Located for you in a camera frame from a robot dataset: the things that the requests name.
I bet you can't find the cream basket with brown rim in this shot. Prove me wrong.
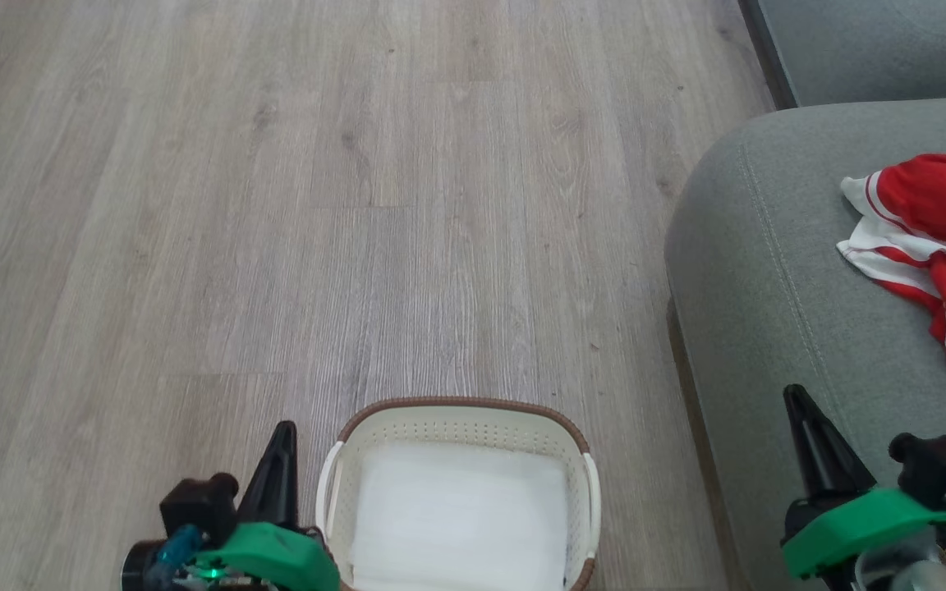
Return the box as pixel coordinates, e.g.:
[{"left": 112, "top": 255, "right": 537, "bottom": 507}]
[{"left": 315, "top": 396, "right": 603, "bottom": 591}]

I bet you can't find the grey-blue upholstered panel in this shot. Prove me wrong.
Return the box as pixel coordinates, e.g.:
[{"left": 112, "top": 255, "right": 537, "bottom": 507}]
[{"left": 740, "top": 0, "right": 946, "bottom": 109}]

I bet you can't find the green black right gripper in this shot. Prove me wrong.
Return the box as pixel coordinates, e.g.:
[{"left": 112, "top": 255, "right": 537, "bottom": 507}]
[{"left": 781, "top": 383, "right": 946, "bottom": 580}]

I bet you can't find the blue left cable connector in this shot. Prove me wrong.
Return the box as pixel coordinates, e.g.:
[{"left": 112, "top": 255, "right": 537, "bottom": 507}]
[{"left": 153, "top": 525, "right": 204, "bottom": 577}]

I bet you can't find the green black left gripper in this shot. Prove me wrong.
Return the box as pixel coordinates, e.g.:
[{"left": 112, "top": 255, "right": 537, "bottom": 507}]
[{"left": 194, "top": 420, "right": 342, "bottom": 591}]

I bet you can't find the grey fabric sofa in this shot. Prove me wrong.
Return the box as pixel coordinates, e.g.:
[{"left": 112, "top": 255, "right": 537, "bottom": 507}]
[{"left": 664, "top": 96, "right": 946, "bottom": 591}]

